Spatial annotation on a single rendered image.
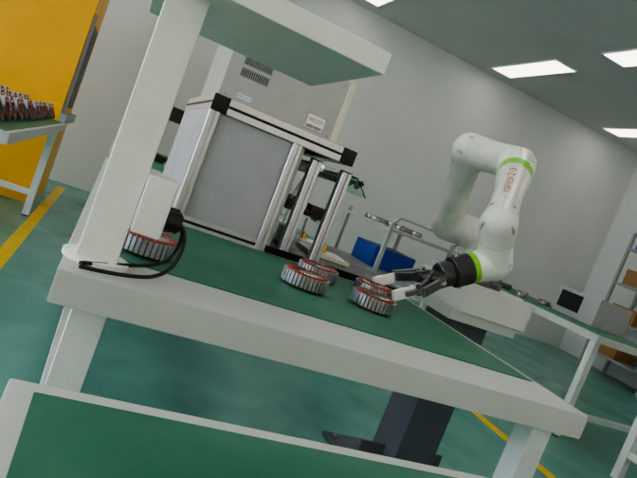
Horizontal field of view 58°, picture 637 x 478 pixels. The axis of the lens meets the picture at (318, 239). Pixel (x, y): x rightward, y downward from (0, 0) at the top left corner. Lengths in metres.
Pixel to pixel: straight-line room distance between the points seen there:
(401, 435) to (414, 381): 1.36
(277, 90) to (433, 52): 6.48
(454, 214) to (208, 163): 1.04
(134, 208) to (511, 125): 8.13
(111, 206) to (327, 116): 1.04
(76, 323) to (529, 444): 0.88
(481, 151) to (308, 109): 0.61
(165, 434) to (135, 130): 0.52
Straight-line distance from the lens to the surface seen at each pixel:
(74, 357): 0.93
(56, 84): 5.31
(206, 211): 1.63
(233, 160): 1.63
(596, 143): 9.84
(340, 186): 1.72
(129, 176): 0.90
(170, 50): 0.90
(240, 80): 1.76
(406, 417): 2.39
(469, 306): 2.20
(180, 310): 0.88
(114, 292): 0.86
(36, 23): 5.36
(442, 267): 1.67
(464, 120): 8.41
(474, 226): 2.33
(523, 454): 1.30
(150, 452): 0.47
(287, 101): 1.79
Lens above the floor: 0.97
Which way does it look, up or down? 5 degrees down
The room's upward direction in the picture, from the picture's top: 21 degrees clockwise
